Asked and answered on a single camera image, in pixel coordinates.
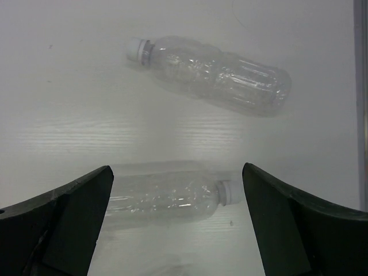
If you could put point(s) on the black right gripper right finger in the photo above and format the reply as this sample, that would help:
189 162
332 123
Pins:
300 234

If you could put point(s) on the clear bottle white cap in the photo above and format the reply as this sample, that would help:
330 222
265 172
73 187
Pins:
188 67

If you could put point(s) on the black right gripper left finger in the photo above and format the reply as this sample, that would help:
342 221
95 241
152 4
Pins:
55 233

